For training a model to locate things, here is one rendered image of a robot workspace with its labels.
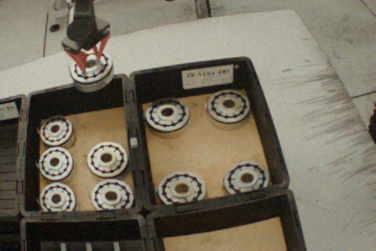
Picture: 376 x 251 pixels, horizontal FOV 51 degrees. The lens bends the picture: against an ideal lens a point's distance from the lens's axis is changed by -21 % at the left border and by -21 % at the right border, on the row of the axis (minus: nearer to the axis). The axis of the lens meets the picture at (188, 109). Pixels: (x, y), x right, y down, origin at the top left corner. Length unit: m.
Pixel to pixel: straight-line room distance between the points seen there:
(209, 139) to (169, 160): 0.11
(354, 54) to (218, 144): 1.81
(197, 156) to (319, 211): 0.37
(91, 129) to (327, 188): 0.65
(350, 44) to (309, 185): 1.77
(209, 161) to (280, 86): 0.45
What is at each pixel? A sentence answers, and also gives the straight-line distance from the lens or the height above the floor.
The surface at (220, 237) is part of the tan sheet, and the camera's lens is 0.98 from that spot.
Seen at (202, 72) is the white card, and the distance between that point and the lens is 1.18.
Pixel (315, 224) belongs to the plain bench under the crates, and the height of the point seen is 0.70.
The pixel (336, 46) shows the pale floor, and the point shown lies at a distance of 2.82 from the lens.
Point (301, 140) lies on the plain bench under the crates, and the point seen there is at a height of 0.70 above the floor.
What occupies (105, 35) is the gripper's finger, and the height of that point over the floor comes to 1.13.
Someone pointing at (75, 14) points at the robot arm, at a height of 1.26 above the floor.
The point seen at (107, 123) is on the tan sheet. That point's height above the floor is 0.83.
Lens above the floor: 1.71
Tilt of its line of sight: 47 degrees down
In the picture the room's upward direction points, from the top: 4 degrees counter-clockwise
